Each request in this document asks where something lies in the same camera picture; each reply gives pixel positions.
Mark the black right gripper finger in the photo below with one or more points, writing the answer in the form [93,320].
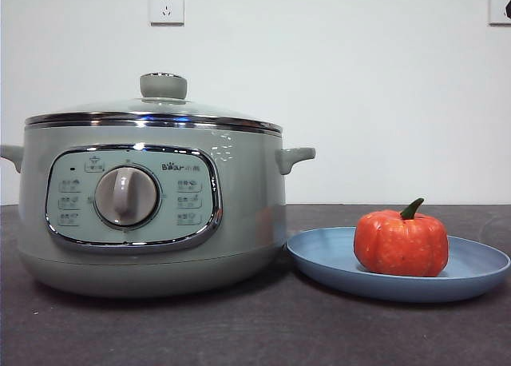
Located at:
[508,7]

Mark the orange pumpkin with green stem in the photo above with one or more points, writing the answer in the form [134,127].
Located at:
[399,242]

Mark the glass lid with green knob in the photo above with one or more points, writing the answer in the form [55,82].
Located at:
[163,85]

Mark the blue round plate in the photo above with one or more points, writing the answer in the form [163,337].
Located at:
[327,258]

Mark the pale green electric steamer pot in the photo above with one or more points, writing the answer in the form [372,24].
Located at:
[247,206]

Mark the white wall socket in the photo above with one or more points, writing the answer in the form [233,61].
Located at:
[167,6]
[497,7]

